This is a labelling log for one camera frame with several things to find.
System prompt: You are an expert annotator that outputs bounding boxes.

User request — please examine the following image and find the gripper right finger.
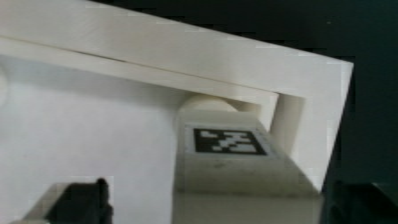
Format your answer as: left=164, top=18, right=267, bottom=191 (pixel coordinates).
left=324, top=181, right=398, bottom=224

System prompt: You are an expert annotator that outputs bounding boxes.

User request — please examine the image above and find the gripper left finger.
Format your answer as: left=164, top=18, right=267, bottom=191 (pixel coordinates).
left=43, top=178, right=114, bottom=224

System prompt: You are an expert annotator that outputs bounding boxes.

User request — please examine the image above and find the white leg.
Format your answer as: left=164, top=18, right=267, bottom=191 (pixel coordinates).
left=173, top=95, right=324, bottom=224

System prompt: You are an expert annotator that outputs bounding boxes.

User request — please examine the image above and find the white square tabletop part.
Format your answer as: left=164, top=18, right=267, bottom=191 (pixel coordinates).
left=0, top=55, right=279, bottom=224

